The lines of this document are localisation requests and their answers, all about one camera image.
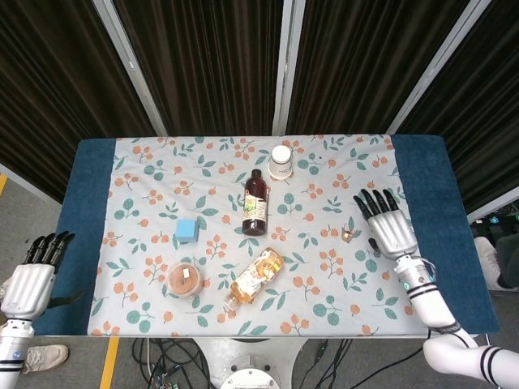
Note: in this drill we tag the round clear container brown contents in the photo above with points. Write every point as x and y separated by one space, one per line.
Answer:
183 280

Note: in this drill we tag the blue table mat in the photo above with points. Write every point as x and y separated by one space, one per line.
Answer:
85 182

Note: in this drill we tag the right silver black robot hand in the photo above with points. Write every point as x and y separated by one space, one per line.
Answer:
391 233

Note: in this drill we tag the blue cube block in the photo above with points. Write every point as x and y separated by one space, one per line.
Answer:
185 231

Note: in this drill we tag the grey sneaker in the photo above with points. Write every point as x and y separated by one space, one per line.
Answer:
45 357

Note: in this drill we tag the floral print tablecloth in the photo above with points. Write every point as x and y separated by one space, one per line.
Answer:
162 194

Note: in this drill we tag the clear amber liquid bottle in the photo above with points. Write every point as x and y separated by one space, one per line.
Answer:
255 277

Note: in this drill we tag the dark pleated curtain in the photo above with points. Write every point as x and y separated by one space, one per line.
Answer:
486 121
365 61
202 61
52 81

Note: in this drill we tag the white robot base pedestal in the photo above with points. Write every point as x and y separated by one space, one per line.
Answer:
251 360

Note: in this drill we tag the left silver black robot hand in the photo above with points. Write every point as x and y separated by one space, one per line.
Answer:
28 289

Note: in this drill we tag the grey metal frame post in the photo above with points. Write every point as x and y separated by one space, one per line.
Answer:
129 69
438 69
288 65

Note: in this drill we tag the white sneaker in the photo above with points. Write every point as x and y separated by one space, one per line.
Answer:
488 263

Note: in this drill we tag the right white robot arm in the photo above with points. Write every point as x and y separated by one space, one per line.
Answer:
434 308

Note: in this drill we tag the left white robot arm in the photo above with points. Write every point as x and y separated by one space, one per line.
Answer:
14 352

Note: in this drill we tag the white paper cup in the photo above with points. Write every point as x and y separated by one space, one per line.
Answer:
280 164

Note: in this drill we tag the dark juice bottle with label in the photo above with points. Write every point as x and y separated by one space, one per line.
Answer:
255 202

